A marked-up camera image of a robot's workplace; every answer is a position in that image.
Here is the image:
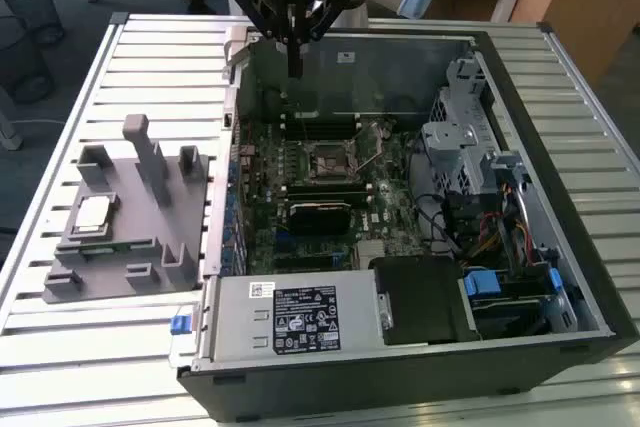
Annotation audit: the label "silver power supply unit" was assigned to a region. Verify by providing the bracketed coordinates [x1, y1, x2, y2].
[192, 269, 389, 362]

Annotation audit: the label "CPU socket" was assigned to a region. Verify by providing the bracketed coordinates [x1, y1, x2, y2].
[303, 139, 362, 184]

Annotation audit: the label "black PC case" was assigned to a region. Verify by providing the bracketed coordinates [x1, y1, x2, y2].
[175, 24, 640, 423]

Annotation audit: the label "metal socket cover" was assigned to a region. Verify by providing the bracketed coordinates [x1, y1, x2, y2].
[347, 120, 389, 174]

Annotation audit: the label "green motherboard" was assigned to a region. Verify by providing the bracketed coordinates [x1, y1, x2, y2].
[234, 114, 454, 276]

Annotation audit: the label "black plastic shroud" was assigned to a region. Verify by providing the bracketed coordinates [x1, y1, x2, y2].
[368, 254, 482, 347]

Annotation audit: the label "silver chipset heatsink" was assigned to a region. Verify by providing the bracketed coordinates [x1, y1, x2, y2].
[356, 240, 393, 269]

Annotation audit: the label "wooden cabinet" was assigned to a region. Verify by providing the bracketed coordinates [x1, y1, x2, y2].
[509, 0, 640, 93]

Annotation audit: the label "silver CPU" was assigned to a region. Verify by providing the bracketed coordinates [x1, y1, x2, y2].
[73, 195, 114, 234]

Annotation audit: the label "blue case latch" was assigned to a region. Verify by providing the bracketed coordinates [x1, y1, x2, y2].
[169, 314, 194, 337]

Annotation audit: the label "grey parts rack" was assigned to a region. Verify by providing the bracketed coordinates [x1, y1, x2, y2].
[42, 114, 214, 304]

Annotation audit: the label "coloured power wire bundle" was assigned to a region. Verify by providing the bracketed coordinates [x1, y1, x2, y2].
[459, 185, 532, 271]

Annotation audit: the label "green RAM stick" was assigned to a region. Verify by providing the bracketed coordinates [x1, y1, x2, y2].
[82, 241, 151, 255]

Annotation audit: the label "hard disk in blue carrier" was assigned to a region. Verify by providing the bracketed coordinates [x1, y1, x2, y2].
[462, 269, 551, 339]

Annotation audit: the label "small black graphics card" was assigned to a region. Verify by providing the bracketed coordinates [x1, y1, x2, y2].
[287, 200, 354, 238]

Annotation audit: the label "grey metal drive cage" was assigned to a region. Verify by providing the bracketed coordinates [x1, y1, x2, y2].
[419, 57, 507, 198]

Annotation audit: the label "white metal desk leg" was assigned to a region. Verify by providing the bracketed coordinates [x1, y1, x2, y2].
[0, 81, 24, 151]

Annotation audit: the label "black wire mesh bin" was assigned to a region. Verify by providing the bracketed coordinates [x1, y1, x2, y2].
[0, 0, 66, 46]
[0, 14, 56, 106]

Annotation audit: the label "black expansion slot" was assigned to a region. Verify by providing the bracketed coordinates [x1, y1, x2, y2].
[273, 255, 334, 270]

